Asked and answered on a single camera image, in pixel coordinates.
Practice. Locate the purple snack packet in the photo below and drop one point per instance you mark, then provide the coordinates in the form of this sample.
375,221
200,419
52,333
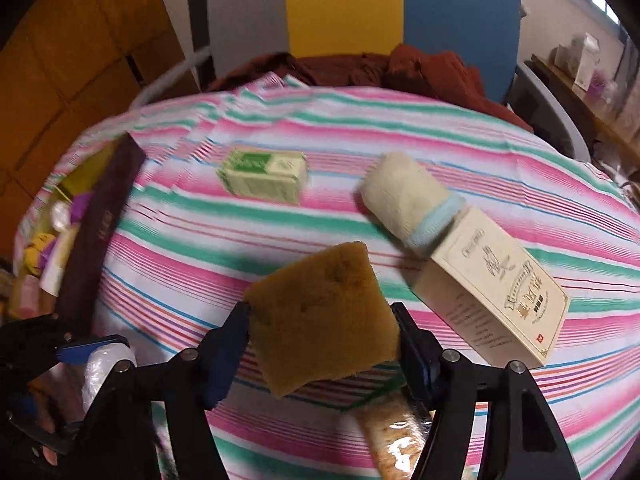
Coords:
80,210

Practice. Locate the white carton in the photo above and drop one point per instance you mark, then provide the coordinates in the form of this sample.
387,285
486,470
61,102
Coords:
580,60

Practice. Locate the clear bubble wrap bundle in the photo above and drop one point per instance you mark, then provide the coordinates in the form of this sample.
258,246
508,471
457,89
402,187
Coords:
60,215
102,375

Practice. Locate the gold-lined purple storage box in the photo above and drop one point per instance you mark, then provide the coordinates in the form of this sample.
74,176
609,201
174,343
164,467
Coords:
100,240

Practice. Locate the white curved metal rail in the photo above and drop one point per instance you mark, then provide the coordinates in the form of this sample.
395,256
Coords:
165,80

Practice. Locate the green cardboard box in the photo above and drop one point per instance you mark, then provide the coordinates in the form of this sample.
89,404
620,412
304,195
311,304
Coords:
262,175

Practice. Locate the wooden shelf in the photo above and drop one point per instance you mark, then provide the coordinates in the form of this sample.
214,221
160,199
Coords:
595,110

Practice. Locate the red-brown blanket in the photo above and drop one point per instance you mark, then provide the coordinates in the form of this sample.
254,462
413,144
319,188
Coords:
425,70

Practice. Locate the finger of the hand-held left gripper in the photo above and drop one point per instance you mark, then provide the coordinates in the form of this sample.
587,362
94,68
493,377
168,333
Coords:
55,442
80,352

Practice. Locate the grey yellow blue panel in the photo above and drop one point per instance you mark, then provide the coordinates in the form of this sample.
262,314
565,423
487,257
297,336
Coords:
340,5

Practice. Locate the beige towel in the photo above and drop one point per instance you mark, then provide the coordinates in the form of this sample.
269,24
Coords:
400,195

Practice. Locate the beige printed cardboard box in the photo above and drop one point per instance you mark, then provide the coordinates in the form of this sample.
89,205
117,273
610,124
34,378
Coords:
490,300

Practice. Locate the yellow snack packet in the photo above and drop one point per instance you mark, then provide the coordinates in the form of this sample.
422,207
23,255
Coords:
42,255

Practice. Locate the yellow-brown sponge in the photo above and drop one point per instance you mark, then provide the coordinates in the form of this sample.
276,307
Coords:
320,320

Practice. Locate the orange wooden wardrobe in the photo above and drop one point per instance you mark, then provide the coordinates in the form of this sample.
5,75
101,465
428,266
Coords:
60,60

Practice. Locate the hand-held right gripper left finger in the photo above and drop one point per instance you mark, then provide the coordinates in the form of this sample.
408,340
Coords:
230,345

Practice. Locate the clear cracker packet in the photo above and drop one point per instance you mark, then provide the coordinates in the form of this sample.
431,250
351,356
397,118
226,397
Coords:
395,435

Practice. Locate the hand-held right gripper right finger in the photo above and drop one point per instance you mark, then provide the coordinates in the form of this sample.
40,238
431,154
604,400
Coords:
417,360

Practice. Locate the grey curved metal rail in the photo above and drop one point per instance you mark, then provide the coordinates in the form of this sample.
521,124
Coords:
555,105

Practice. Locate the small purple box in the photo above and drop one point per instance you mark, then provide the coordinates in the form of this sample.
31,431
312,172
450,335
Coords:
598,85

